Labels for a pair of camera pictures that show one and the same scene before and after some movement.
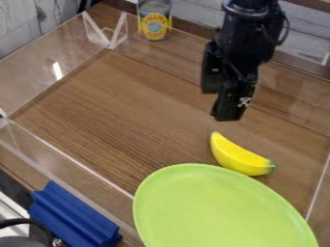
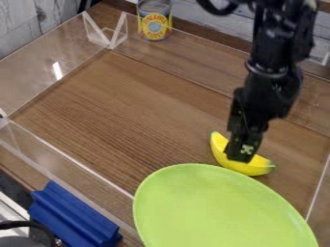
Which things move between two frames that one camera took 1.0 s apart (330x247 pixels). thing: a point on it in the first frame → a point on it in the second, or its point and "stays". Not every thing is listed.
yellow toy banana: (232, 156) stays
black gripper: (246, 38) → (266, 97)
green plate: (212, 205) stays
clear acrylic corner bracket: (110, 39) stays
